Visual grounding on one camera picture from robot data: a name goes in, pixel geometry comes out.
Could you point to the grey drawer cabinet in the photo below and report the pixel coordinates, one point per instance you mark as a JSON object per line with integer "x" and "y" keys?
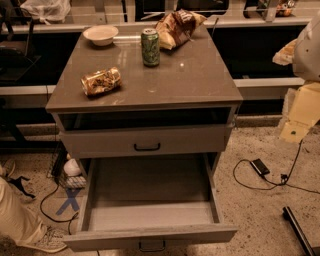
{"x": 191, "y": 86}

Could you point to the orange soda can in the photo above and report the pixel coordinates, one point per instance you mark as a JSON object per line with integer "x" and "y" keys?
{"x": 101, "y": 81}

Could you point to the green soda can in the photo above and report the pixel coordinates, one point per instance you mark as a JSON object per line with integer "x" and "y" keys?
{"x": 150, "y": 47}

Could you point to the wire basket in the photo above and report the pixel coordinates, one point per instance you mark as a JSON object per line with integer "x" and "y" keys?
{"x": 59, "y": 157}

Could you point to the white round object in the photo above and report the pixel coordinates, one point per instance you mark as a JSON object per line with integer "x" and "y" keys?
{"x": 71, "y": 168}

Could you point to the white knit sneaker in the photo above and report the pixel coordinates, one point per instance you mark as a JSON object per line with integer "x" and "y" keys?
{"x": 51, "y": 242}

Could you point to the beige trouser leg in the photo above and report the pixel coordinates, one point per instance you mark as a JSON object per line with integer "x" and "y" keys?
{"x": 22, "y": 225}

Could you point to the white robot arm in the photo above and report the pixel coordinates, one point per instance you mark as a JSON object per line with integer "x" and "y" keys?
{"x": 303, "y": 53}

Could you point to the white plastic bag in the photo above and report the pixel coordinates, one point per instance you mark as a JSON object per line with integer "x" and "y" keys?
{"x": 47, "y": 11}

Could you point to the closed grey drawer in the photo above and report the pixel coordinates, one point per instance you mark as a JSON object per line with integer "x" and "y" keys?
{"x": 146, "y": 141}

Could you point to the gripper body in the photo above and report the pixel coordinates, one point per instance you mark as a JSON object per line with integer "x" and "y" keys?
{"x": 308, "y": 55}

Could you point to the brown chip bag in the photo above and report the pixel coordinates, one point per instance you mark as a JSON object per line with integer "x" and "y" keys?
{"x": 177, "y": 28}

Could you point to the black power adapter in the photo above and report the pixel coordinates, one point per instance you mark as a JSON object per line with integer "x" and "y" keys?
{"x": 260, "y": 167}

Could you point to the open grey drawer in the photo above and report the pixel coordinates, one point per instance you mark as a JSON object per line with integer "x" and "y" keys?
{"x": 149, "y": 203}

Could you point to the blue tape cross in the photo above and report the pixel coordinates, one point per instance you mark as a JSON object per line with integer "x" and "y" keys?
{"x": 70, "y": 201}

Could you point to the black bar on floor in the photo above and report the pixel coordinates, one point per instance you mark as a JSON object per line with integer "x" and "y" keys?
{"x": 307, "y": 248}

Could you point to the white bowl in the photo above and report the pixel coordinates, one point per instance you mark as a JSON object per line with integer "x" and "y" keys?
{"x": 101, "y": 35}

